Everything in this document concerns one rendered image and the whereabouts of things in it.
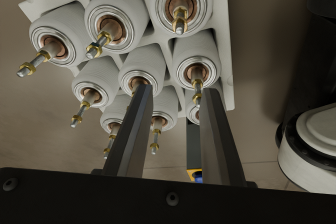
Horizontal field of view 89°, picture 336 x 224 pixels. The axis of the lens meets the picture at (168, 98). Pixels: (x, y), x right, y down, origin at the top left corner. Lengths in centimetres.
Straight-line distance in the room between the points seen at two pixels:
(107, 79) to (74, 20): 12
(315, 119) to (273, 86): 32
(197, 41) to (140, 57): 12
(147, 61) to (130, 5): 10
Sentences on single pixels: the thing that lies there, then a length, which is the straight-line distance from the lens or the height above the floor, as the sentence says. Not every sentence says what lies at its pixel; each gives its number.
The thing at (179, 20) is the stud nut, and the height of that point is 33.
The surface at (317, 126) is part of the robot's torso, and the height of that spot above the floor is 30.
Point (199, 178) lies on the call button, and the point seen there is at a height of 33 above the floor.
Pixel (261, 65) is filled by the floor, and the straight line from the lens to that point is 67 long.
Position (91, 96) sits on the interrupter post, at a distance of 40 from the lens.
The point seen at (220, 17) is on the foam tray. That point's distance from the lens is 37.
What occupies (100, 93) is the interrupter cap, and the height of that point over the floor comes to 25.
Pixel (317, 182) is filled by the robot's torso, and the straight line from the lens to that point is 49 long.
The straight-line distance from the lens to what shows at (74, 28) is 37.
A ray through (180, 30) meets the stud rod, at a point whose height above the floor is 34.
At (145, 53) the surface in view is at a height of 20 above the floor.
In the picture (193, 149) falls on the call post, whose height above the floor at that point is 26.
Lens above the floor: 53
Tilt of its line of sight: 48 degrees down
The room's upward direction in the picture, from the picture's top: 174 degrees counter-clockwise
